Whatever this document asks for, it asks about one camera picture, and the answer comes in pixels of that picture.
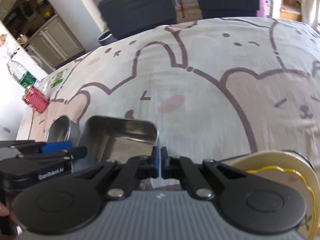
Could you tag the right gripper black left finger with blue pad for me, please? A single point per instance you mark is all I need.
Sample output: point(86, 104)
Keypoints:
point(115, 181)

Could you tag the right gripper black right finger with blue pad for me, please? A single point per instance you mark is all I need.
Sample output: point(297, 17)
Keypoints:
point(207, 180)

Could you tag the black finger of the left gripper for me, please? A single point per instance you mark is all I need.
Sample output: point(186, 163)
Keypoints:
point(41, 150)

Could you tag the small round steel bowl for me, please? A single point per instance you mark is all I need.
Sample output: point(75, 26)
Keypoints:
point(63, 129)

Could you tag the small rectangular steel container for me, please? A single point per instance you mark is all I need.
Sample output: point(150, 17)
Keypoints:
point(120, 139)

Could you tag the large cream ceramic bowl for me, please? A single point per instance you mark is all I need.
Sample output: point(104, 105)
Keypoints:
point(284, 159)

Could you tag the white floral scalloped dish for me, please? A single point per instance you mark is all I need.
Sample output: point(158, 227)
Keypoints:
point(306, 184)

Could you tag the person's left hand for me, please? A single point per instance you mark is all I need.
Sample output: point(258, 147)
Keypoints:
point(6, 212)

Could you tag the red soda can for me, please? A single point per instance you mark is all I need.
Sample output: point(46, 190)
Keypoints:
point(35, 99)

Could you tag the green snack packet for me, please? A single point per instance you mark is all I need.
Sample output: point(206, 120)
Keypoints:
point(58, 79)

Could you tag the clear water bottle green label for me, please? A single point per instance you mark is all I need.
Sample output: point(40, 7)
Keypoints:
point(20, 74)

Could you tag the bear pattern tablecloth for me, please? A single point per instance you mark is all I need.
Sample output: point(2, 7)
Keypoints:
point(214, 88)

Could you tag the grey kitchen cabinets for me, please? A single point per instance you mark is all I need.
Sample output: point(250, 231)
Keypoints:
point(41, 32)

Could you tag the grey waste bin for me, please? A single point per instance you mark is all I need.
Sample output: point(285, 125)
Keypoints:
point(106, 38)

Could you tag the dark chair left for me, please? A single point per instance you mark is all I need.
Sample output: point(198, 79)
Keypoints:
point(126, 18)

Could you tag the pink cushioned chair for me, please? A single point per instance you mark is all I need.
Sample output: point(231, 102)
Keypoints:
point(261, 11)

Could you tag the beige curtain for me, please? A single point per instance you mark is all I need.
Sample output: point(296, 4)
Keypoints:
point(310, 13)

